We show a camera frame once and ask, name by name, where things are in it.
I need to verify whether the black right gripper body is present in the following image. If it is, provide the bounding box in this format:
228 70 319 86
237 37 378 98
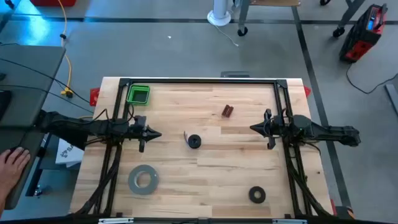
262 108 286 151

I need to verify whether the white printed bag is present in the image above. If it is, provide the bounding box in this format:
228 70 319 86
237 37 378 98
55 138 86 169

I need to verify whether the green plastic bin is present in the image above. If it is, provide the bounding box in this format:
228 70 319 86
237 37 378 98
126 84 151 106

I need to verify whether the black tape ring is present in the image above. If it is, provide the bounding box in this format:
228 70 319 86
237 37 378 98
248 185 267 205

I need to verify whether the grey wheeled cart leg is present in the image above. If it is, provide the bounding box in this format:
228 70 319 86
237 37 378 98
319 0 367 39

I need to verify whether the silver metal bracket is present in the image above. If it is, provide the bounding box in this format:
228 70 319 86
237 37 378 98
272 218 308 224
98 217 135 224

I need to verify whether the red box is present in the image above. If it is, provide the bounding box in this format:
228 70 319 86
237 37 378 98
29 0 77 7

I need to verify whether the thin blue cord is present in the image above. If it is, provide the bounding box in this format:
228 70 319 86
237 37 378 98
183 131 203 150

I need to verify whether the red and black toolbox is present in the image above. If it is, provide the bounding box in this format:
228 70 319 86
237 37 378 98
338 3 389 63

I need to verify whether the black desk cable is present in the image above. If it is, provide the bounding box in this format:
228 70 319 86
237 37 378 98
0 57 95 114

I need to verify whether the grey desk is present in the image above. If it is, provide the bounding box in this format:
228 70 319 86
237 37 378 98
0 45 67 211

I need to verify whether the wheeled cart with wood top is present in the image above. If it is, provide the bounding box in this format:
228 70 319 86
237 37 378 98
237 0 302 37

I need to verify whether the white floor wire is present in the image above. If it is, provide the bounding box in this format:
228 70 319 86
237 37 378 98
213 24 240 48

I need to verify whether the person's forearm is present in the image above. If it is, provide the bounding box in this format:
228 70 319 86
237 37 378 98
0 186 13 216

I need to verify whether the black floor cable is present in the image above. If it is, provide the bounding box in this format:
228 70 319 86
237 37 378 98
345 61 398 95

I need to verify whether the black cable bundle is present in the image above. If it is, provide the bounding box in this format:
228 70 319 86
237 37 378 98
73 141 124 216
285 144 332 218

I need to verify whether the black metal table frame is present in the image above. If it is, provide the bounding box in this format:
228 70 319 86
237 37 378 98
70 77 336 219

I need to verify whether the yellow cable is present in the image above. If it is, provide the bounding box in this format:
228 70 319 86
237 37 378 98
57 0 76 99

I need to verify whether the grey tape ring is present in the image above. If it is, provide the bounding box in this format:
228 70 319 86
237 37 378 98
127 164 160 196

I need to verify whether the person's hand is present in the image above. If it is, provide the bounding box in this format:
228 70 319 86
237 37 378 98
0 146 32 195

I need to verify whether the white pole base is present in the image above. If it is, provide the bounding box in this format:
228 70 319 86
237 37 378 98
206 0 233 27

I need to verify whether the red ribbed block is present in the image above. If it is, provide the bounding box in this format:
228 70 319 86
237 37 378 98
221 104 235 119

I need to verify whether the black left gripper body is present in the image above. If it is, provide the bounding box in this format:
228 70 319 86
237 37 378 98
123 114 150 154

